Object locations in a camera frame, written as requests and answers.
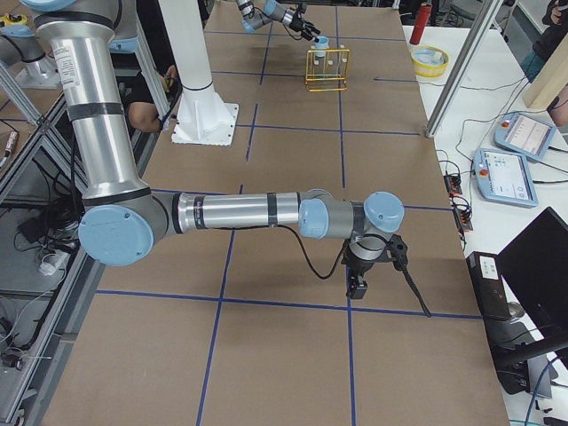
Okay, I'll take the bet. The near teach pendant tablet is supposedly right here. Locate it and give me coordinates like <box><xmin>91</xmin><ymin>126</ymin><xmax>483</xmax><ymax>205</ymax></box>
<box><xmin>473</xmin><ymin>148</ymin><xmax>539</xmax><ymax>208</ymax></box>

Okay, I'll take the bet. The far teach pendant tablet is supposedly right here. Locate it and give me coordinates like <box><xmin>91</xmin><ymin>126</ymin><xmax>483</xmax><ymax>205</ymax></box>
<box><xmin>493</xmin><ymin>113</ymin><xmax>557</xmax><ymax>162</ymax></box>

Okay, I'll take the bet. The gold wire cup holder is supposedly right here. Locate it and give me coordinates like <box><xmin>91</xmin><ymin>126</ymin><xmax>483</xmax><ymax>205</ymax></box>
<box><xmin>304</xmin><ymin>45</ymin><xmax>351</xmax><ymax>92</ymax></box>

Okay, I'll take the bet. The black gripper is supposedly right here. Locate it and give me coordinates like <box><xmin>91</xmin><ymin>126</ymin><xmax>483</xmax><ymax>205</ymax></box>
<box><xmin>346</xmin><ymin>274</ymin><xmax>368</xmax><ymax>299</ymax></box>
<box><xmin>288</xmin><ymin>3</ymin><xmax>320</xmax><ymax>41</ymax></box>

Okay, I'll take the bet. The orange black connector box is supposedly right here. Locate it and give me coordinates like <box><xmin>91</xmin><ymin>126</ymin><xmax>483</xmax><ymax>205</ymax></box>
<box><xmin>444</xmin><ymin>174</ymin><xmax>462</xmax><ymax>196</ymax></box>

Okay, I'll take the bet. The light blue plastic cup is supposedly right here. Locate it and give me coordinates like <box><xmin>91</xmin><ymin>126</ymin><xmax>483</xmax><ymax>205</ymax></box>
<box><xmin>313</xmin><ymin>35</ymin><xmax>329</xmax><ymax>58</ymax></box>

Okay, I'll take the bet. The seated person at left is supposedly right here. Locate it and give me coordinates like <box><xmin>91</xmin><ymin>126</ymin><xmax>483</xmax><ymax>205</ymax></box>
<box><xmin>124</xmin><ymin>65</ymin><xmax>178</xmax><ymax>132</ymax></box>

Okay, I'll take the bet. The aluminium frame post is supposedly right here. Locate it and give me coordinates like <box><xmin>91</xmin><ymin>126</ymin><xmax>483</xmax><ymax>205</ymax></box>
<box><xmin>425</xmin><ymin>0</ymin><xmax>502</xmax><ymax>138</ymax></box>

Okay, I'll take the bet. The red bottle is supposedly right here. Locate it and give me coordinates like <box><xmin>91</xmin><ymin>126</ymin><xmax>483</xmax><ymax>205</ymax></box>
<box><xmin>409</xmin><ymin>2</ymin><xmax>432</xmax><ymax>45</ymax></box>

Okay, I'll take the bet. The teach pendant tablet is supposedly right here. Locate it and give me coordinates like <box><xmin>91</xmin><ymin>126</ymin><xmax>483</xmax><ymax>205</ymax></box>
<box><xmin>473</xmin><ymin>148</ymin><xmax>539</xmax><ymax>208</ymax></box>
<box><xmin>493</xmin><ymin>113</ymin><xmax>557</xmax><ymax>162</ymax></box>

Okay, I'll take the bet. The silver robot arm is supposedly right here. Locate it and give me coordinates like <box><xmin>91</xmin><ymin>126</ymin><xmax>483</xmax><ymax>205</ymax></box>
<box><xmin>28</xmin><ymin>1</ymin><xmax>407</xmax><ymax>299</ymax></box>
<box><xmin>235</xmin><ymin>0</ymin><xmax>321</xmax><ymax>41</ymax></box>

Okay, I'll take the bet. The yellow tape roll bowl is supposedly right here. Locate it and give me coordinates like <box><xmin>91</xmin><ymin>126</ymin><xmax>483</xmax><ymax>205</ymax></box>
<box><xmin>410</xmin><ymin>45</ymin><xmax>449</xmax><ymax>78</ymax></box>

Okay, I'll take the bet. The person in black jacket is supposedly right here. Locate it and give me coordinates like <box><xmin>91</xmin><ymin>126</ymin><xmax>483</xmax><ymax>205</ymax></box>
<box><xmin>521</xmin><ymin>1</ymin><xmax>567</xmax><ymax>83</ymax></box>

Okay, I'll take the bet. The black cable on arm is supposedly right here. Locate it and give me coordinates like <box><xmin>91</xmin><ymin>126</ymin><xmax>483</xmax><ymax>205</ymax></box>
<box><xmin>277</xmin><ymin>224</ymin><xmax>351</xmax><ymax>280</ymax></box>

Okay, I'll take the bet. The black monitor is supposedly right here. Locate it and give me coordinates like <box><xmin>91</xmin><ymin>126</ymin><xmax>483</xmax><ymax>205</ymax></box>
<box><xmin>497</xmin><ymin>207</ymin><xmax>568</xmax><ymax>331</ymax></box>

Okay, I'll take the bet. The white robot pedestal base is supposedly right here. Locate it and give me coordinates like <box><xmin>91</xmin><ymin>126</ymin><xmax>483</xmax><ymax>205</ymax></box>
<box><xmin>159</xmin><ymin>0</ymin><xmax>239</xmax><ymax>146</ymax></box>

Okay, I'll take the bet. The black computer box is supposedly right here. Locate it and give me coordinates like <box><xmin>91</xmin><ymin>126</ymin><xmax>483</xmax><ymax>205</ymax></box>
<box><xmin>466</xmin><ymin>251</ymin><xmax>512</xmax><ymax>321</ymax></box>

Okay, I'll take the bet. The white power strip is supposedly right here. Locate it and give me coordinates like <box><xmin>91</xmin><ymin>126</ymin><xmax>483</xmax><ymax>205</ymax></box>
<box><xmin>38</xmin><ymin>250</ymin><xmax>67</xmax><ymax>276</ymax></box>

